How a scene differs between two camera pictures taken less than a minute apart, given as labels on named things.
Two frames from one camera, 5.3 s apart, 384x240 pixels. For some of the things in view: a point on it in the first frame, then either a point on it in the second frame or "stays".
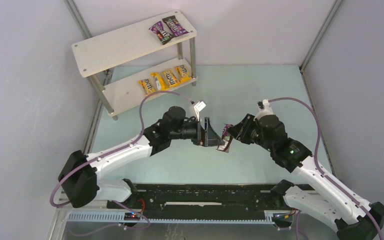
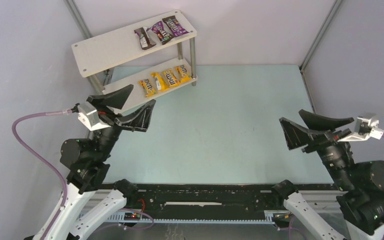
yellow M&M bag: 147,87 stays
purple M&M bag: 176,28 stays
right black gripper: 241,127 → 324,140
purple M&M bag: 163,36 stays
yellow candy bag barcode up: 161,82 stays
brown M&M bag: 227,138 → 143,33
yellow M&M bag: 183,73 stays
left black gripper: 202,133 → 115,122
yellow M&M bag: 171,79 stays
